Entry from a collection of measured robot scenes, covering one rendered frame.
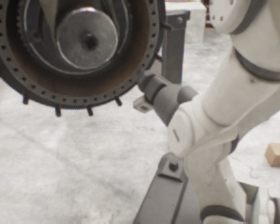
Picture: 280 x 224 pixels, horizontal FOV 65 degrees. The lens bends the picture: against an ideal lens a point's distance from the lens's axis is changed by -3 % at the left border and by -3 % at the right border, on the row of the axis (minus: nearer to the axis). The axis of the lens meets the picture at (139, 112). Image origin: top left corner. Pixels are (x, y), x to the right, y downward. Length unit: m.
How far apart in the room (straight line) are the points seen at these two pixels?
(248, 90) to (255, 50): 0.05
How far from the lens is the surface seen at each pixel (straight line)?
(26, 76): 0.64
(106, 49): 0.57
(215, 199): 0.79
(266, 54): 0.25
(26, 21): 0.69
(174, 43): 1.98
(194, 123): 0.35
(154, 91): 0.51
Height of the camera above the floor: 1.00
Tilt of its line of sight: 34 degrees down
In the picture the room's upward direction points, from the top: 2 degrees counter-clockwise
